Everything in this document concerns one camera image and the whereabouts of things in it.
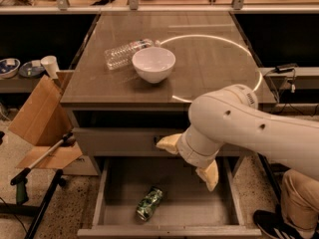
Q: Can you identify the white ceramic bowl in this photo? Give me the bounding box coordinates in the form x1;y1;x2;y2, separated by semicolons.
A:
132;47;175;84

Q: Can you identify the black power adapter with cable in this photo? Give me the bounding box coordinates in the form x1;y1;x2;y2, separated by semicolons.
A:
263;64;319;117

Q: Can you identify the green soda can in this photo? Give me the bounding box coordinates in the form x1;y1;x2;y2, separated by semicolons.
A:
136;186;163;221

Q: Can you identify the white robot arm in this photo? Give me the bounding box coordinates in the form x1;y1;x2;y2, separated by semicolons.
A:
157;85;319;190

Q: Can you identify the grabber tool with green handle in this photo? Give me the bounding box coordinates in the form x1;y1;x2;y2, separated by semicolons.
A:
10;131;73;205

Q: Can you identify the black stand frame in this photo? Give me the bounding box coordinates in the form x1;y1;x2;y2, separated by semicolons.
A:
0;168;66;239

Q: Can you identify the clear plastic water bottle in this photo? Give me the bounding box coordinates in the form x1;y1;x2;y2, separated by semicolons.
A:
105;39;160;70

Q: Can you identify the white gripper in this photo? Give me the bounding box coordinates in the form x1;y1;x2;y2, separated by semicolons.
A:
156;125;221;191

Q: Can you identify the closed drawer with black handle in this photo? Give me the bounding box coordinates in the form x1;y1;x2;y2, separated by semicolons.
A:
74;127;181;157

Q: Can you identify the blue bowl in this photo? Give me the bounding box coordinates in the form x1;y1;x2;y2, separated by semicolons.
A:
0;58;20;79

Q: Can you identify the brown cardboard box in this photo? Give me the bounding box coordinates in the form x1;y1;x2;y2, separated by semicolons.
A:
9;76;73;168

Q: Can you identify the grey drawer cabinet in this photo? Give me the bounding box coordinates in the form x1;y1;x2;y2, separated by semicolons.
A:
61;11;275;169

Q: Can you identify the person leg in khaki trousers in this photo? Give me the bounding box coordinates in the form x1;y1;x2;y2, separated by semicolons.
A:
281;169;319;239

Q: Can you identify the black sneaker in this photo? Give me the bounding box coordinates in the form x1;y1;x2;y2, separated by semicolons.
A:
253;210;303;239

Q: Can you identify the white paper cup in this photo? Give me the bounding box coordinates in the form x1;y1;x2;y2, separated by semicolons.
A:
41;56;60;79

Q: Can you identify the open bottom drawer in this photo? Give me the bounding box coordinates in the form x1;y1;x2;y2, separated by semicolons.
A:
78;157;261;239

